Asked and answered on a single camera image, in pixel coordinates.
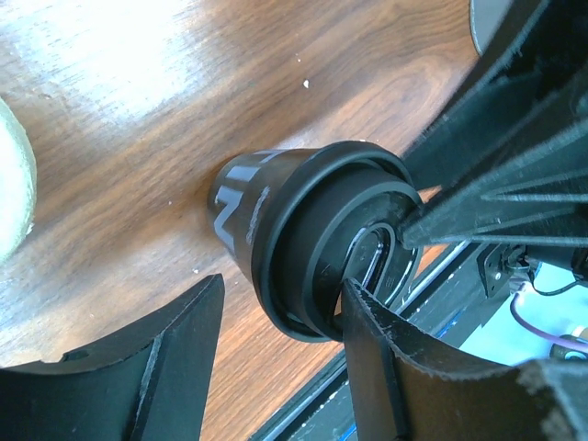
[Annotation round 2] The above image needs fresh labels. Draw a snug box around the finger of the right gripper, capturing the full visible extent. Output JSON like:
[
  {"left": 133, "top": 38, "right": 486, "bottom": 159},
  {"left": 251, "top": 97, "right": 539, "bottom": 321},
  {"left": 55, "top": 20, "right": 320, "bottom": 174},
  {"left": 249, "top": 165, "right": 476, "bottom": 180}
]
[
  {"left": 403, "top": 1, "right": 587, "bottom": 189},
  {"left": 400, "top": 119, "right": 587, "bottom": 248}
]

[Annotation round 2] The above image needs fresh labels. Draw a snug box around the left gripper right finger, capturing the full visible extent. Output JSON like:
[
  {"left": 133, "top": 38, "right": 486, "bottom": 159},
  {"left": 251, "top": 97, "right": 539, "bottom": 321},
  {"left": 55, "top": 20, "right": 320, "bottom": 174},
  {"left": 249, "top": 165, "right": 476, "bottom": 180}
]
[{"left": 342, "top": 279, "right": 587, "bottom": 440}]

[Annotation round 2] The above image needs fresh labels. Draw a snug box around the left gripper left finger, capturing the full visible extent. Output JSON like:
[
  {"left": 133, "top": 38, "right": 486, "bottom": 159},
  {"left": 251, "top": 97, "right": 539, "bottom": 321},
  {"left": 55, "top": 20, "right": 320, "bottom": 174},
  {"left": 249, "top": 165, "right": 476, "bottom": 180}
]
[{"left": 1, "top": 275, "right": 224, "bottom": 440}]

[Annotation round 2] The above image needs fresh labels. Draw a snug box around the grey cup of stirrers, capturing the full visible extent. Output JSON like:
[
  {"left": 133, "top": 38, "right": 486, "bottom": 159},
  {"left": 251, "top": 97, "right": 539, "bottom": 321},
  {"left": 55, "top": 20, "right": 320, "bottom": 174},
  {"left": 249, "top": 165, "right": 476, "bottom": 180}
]
[{"left": 469, "top": 0, "right": 512, "bottom": 55}]

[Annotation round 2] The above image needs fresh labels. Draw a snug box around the cardboard cup carrier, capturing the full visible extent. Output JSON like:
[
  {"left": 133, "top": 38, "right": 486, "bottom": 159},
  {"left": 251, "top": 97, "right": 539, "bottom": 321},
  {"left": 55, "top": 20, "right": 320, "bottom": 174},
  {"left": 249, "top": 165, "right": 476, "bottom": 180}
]
[{"left": 1, "top": 100, "right": 37, "bottom": 264}]

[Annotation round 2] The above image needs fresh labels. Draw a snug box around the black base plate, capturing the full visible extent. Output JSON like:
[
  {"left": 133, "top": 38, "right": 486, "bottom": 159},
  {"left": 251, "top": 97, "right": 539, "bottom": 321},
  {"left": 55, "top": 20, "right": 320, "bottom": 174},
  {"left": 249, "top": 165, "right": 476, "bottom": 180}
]
[{"left": 255, "top": 243, "right": 510, "bottom": 440}]

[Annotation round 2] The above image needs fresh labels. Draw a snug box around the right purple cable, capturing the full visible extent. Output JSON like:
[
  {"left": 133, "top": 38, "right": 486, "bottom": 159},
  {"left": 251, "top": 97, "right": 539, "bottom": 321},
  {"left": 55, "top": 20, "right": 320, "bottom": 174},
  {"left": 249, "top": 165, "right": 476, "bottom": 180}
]
[{"left": 509, "top": 284, "right": 588, "bottom": 355}]

